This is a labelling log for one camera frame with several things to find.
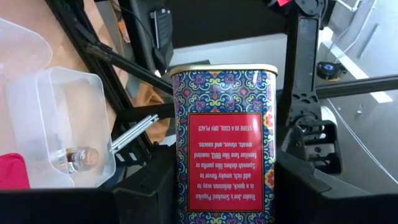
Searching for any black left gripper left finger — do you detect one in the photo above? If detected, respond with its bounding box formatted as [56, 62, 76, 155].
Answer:
[111, 145, 177, 224]

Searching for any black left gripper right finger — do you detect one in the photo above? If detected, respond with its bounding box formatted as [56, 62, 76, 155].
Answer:
[275, 149, 333, 224]

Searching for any cork-stoppered glass spice jar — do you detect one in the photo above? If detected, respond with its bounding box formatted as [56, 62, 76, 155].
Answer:
[57, 146, 101, 174]

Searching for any silver aluminium extrusion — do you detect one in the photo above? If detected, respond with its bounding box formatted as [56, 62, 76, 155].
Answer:
[109, 113, 160, 154]

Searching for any orange brown fabric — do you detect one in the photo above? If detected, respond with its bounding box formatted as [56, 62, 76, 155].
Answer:
[132, 81, 172, 144]

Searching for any black blue round knob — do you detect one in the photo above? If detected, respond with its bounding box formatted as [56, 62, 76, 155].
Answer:
[316, 60, 348, 82]

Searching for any black power adapter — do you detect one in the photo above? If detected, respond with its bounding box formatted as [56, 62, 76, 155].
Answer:
[150, 7, 175, 74]

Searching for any black panel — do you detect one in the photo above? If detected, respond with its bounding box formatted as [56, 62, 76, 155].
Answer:
[167, 0, 292, 49]

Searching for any black aluminium frame rail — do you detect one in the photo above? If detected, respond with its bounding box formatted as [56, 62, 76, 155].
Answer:
[45, 0, 147, 162]
[117, 73, 398, 124]

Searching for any black frame brace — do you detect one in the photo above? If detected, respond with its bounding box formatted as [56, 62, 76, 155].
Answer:
[85, 43, 174, 94]

